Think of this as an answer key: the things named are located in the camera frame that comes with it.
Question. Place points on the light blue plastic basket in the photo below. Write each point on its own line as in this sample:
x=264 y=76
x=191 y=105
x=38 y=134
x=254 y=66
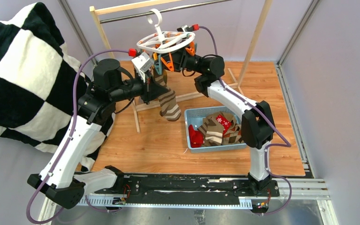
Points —
x=195 y=117

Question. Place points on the red patterned sock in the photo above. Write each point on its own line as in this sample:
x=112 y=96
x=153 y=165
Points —
x=224 y=122

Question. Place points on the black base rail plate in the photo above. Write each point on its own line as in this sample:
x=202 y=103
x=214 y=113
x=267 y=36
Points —
x=189 y=190

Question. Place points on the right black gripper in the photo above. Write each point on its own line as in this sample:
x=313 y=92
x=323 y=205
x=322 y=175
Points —
x=180 y=59

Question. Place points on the black white checkered blanket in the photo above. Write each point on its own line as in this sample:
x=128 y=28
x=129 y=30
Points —
x=38 y=79

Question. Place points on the brown striped sock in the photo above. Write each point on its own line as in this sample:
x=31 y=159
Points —
x=212 y=133
x=169 y=107

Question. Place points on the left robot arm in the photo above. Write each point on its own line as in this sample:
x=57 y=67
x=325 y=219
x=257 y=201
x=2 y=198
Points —
x=111 y=84

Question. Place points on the tan brown sock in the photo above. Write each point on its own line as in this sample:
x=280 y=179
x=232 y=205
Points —
x=213 y=116

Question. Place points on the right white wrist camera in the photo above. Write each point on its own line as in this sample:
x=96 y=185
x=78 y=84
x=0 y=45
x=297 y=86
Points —
x=186 y=28

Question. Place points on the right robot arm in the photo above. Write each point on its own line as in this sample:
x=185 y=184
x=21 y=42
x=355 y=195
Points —
x=257 y=124

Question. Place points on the orange clothes peg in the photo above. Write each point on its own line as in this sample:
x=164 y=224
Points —
x=191 y=49
x=168 y=63

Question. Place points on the teal clothes peg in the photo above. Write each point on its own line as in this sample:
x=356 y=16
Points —
x=158 y=64

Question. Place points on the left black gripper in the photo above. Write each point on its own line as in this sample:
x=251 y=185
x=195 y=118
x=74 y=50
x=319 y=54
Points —
x=152 y=90

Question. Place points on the white round clip hanger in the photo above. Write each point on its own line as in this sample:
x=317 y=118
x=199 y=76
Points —
x=162 y=42

